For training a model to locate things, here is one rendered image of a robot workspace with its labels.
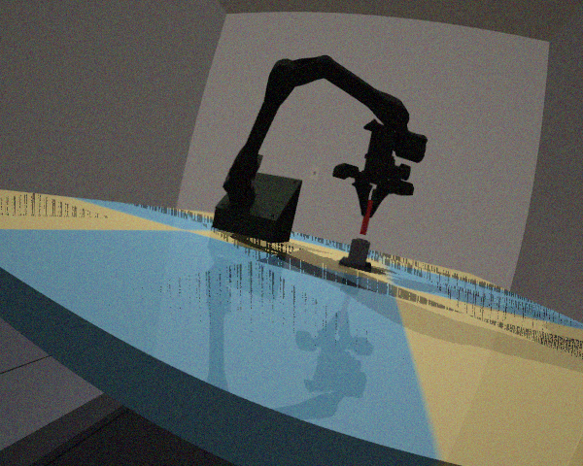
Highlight red peg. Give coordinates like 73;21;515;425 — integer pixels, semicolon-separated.
360;200;373;235

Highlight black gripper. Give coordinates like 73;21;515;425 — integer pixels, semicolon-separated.
332;148;414;217

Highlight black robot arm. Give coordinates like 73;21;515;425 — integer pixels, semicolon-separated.
223;55;428;209

